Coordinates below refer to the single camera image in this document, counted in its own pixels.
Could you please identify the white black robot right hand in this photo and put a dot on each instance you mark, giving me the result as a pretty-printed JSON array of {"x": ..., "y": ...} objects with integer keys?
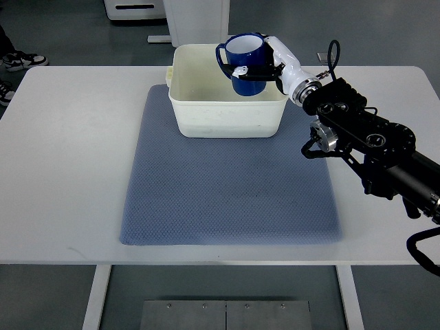
[{"x": 282, "y": 67}]

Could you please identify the blue mug white inside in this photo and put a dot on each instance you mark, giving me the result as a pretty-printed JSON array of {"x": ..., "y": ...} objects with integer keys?
[{"x": 236, "y": 56}]

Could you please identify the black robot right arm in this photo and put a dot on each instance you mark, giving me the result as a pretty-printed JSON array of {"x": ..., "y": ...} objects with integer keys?
[{"x": 382, "y": 153}]

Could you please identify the white plastic box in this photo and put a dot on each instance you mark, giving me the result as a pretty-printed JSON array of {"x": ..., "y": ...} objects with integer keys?
[{"x": 206, "y": 106}]

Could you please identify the small grey floor plate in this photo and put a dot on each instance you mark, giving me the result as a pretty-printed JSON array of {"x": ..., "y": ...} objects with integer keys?
[{"x": 323, "y": 57}]

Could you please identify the white cabinet pillar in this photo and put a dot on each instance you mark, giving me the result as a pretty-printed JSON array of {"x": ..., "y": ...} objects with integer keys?
[{"x": 195, "y": 22}]

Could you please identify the blue textured mat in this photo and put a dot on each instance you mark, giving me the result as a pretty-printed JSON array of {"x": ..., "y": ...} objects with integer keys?
[{"x": 196, "y": 191}]

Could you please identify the white appliance with slot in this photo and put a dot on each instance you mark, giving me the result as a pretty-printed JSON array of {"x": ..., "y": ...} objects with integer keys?
[{"x": 121, "y": 10}]

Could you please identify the white table right leg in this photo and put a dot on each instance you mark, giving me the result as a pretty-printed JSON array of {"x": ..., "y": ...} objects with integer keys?
[{"x": 349, "y": 298}]

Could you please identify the white table leg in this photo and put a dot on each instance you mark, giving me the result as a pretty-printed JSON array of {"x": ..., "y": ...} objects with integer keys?
[
  {"x": 97, "y": 298},
  {"x": 349, "y": 298}
]

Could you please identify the person left edge sneakers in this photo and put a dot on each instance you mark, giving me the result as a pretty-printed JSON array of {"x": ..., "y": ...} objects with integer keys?
[{"x": 15, "y": 60}]

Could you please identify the grey metal floor plate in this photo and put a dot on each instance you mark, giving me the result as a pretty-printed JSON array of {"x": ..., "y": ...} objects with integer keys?
[{"x": 225, "y": 314}]

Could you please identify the white table left leg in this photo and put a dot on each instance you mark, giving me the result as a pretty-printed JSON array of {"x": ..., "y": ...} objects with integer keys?
[{"x": 97, "y": 298}]

